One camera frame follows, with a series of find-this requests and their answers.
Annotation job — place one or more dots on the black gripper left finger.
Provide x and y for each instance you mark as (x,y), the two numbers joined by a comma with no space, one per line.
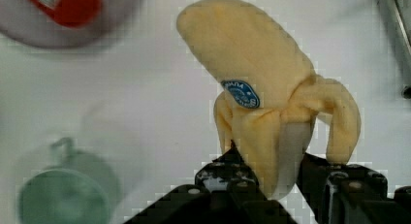
(225,191)

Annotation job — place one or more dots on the green mug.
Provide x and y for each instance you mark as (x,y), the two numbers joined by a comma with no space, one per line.
(77,188)

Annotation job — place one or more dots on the red plush ketchup bottle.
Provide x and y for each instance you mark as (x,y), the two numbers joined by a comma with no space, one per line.
(70,13)

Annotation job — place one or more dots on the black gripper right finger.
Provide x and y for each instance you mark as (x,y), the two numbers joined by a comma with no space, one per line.
(350,194)

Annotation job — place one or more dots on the yellow plush peeled banana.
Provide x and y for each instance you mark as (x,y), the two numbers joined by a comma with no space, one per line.
(271,93)

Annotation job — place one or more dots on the silver black toaster oven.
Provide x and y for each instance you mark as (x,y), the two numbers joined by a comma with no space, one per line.
(396,15)

